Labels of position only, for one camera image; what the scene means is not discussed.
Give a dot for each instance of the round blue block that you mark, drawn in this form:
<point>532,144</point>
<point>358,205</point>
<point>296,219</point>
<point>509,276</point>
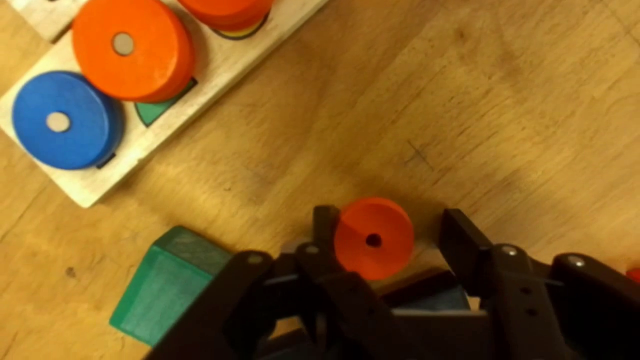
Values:
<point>64,122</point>

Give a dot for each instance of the teal green wedge block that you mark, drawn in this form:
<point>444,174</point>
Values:
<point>169,278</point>

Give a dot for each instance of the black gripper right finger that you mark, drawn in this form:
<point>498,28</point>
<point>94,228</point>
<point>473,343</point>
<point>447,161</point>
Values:
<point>573,308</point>

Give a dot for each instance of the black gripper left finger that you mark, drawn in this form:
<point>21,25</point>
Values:
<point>254,290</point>

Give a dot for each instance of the orange round block stack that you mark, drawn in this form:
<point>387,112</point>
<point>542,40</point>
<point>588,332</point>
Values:
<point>133,49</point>
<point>229,15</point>

